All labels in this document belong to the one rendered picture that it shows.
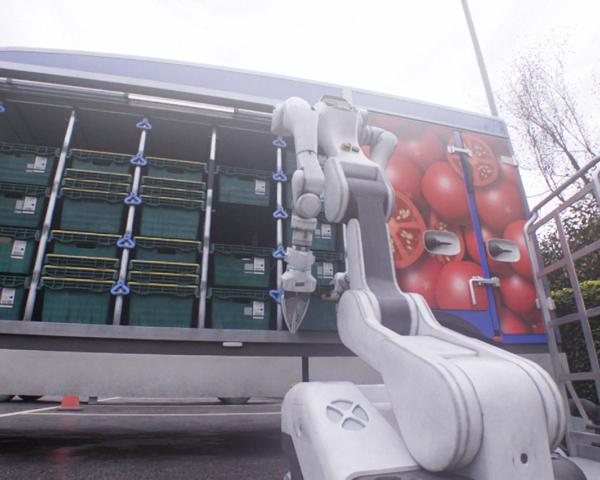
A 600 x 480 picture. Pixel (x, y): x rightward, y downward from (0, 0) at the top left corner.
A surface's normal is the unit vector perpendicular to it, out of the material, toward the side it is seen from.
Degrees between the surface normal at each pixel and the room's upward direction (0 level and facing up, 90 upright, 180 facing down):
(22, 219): 98
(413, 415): 90
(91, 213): 92
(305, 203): 115
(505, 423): 90
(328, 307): 98
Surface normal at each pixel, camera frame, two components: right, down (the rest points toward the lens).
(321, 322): 0.25, -0.21
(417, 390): -0.97, -0.07
